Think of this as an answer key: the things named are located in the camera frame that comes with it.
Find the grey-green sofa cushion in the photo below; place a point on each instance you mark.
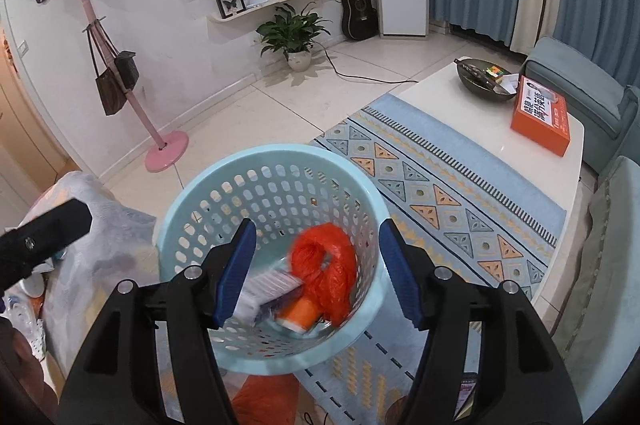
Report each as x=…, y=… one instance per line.
x=605, y=280

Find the purple packet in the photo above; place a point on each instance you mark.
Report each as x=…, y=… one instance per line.
x=467, y=392

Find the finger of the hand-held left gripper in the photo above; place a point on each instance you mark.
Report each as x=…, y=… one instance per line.
x=45, y=235

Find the white perforated slipper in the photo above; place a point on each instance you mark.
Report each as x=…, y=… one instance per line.
x=25, y=325

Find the brown handbag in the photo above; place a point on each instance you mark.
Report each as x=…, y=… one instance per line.
x=110, y=90

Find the potted green plant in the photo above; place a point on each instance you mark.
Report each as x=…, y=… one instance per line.
x=292, y=30

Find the black handbag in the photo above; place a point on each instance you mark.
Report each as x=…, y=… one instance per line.
x=126, y=70

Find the dark green bowl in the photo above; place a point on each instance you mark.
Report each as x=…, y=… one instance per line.
x=472, y=87

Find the fan-patterned tablecloth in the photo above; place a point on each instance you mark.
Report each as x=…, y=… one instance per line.
x=95, y=235

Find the light blue perforated plastic basket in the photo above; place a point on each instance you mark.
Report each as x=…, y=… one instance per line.
x=225, y=185

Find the blue sofa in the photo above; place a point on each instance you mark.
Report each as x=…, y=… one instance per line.
x=575, y=80

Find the orange plastic bag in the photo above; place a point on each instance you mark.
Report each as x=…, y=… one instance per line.
x=330, y=265

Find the colourful puzzle cube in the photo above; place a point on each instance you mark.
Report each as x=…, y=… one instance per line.
x=492, y=74

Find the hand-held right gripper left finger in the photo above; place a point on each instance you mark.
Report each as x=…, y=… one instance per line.
x=234, y=272

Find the white light switch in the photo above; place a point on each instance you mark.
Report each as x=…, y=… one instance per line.
x=22, y=46

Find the orange tissue box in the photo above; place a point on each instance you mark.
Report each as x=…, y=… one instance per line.
x=540, y=120

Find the framed butterfly picture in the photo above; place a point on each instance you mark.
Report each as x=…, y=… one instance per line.
x=231, y=4

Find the white coffee table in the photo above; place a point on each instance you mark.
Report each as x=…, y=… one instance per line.
x=475, y=120

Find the white curved wall shelf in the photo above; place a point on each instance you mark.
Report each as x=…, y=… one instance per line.
x=270, y=7

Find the pink coat rack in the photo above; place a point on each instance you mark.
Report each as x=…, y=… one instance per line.
x=165, y=152

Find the white paper packet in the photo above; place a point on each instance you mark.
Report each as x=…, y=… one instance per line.
x=270, y=287

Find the blue patterned rug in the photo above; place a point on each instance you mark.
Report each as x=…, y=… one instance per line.
x=450, y=205

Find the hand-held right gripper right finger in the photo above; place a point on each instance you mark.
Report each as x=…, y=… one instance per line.
x=400, y=275

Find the black remote control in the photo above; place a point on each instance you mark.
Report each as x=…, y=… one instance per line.
x=472, y=70

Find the orange plastic bottle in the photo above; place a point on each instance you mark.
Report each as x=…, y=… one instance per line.
x=300, y=312

